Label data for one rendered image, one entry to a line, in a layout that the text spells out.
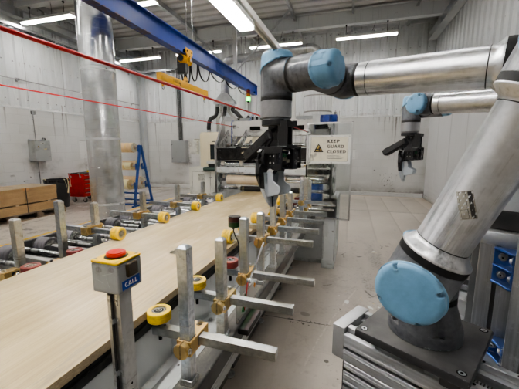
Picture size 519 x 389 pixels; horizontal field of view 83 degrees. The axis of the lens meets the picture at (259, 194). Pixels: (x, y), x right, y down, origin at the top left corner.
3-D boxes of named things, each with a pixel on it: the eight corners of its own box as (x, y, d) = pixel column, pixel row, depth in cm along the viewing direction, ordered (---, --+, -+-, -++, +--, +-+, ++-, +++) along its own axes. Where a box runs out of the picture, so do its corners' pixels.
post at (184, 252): (197, 383, 97) (191, 243, 90) (191, 391, 94) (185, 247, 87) (188, 380, 99) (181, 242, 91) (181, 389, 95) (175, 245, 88)
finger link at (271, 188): (276, 211, 70) (276, 171, 68) (259, 207, 74) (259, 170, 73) (285, 209, 72) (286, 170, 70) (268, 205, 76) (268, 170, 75)
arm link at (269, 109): (253, 102, 70) (277, 105, 76) (253, 121, 71) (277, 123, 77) (276, 98, 65) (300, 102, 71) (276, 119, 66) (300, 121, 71)
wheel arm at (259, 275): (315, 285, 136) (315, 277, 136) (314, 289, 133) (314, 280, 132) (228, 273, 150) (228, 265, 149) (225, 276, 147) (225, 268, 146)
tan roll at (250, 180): (328, 187, 360) (329, 177, 359) (327, 188, 349) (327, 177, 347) (222, 183, 405) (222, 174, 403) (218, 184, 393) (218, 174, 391)
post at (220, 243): (228, 349, 122) (226, 236, 114) (225, 354, 118) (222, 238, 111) (220, 347, 123) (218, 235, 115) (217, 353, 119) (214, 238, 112)
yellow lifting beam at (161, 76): (208, 100, 650) (208, 86, 645) (161, 85, 488) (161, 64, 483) (204, 101, 652) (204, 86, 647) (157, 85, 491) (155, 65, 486)
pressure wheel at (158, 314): (169, 329, 108) (167, 299, 106) (174, 341, 101) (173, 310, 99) (146, 336, 104) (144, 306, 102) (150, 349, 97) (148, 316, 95)
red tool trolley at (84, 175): (103, 198, 871) (101, 170, 859) (84, 203, 797) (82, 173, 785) (89, 197, 879) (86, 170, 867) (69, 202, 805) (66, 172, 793)
